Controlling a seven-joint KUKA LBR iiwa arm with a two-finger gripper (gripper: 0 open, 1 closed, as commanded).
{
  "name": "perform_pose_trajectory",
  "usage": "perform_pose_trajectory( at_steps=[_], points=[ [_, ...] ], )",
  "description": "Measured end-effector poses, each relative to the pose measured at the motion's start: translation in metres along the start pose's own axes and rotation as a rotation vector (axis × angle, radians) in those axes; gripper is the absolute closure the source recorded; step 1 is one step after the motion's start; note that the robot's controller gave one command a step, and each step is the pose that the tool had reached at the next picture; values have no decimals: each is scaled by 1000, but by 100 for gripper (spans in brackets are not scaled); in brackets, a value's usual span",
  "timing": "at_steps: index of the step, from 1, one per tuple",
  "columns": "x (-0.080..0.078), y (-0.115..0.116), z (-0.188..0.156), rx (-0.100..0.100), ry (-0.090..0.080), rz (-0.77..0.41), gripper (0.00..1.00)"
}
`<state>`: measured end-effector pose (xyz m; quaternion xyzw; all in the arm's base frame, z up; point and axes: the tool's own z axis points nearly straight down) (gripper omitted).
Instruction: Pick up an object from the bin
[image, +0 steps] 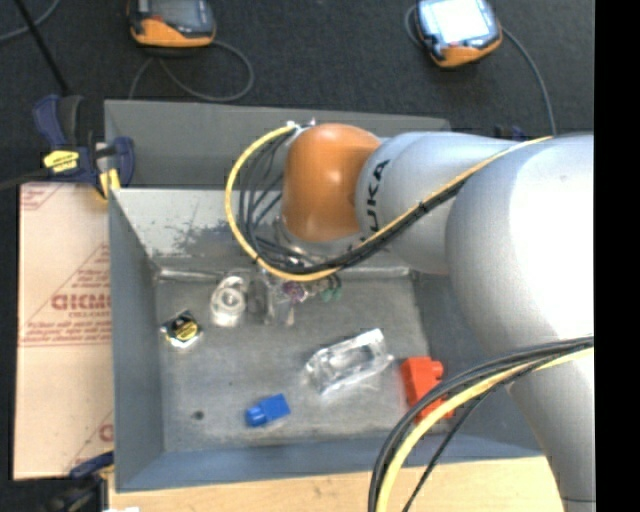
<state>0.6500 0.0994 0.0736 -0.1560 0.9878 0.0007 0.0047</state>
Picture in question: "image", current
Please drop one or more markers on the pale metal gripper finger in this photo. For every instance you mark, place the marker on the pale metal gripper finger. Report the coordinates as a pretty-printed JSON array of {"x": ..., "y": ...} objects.
[
  {"x": 284, "y": 312},
  {"x": 256, "y": 299}
]

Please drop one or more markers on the clear plastic box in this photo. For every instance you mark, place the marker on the clear plastic box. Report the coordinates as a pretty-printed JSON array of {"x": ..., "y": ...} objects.
[{"x": 347, "y": 361}]

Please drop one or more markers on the yellow and black tape measure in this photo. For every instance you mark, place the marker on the yellow and black tape measure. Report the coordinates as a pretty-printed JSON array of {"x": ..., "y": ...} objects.
[{"x": 182, "y": 330}]

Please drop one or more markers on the grey metal bin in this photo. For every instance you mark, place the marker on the grey metal bin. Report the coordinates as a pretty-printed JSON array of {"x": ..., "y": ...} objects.
[{"x": 225, "y": 380}]

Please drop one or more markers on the blue toy block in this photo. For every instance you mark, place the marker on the blue toy block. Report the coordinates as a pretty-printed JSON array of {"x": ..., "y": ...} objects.
[{"x": 267, "y": 410}]

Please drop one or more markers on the orange-red toy block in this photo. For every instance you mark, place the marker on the orange-red toy block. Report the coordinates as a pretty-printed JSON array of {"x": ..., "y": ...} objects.
[{"x": 420, "y": 380}]

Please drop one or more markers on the brown cardboard board red print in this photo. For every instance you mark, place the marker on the brown cardboard board red print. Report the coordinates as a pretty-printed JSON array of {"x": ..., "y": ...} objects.
[{"x": 60, "y": 380}]

